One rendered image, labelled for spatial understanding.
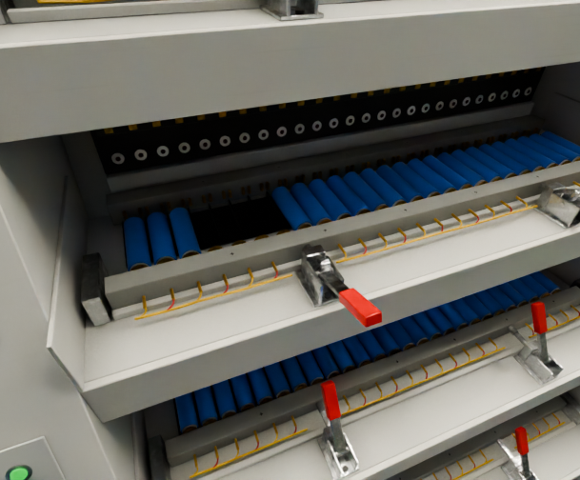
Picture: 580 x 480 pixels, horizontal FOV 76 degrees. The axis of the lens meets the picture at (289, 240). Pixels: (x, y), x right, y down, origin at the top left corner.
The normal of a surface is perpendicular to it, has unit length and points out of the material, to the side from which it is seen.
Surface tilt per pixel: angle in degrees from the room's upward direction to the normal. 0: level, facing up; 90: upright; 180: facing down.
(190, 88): 111
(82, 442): 90
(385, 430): 21
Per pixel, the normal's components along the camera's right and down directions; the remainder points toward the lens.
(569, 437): 0.00, -0.76
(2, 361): 0.35, 0.30
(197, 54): 0.36, 0.61
